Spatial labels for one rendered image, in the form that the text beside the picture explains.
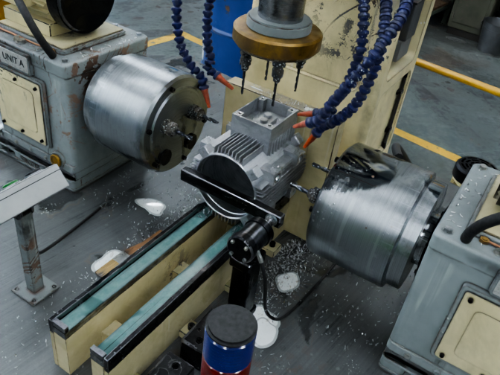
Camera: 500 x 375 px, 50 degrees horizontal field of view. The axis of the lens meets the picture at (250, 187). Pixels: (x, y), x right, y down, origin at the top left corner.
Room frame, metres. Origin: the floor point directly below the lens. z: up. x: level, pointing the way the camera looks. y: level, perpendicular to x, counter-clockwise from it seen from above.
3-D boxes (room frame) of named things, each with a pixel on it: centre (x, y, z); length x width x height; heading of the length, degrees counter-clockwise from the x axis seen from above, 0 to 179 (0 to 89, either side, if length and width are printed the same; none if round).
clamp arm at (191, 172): (0.90, 0.04, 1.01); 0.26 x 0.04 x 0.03; 62
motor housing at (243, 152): (1.02, 0.01, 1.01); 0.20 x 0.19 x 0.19; 152
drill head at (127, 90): (1.19, 0.32, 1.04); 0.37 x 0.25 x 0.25; 62
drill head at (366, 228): (0.86, -0.28, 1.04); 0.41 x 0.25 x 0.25; 62
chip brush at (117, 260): (0.91, 0.25, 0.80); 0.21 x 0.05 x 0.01; 150
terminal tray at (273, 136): (1.06, -0.01, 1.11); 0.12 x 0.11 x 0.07; 152
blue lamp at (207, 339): (0.40, 0.00, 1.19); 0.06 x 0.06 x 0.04
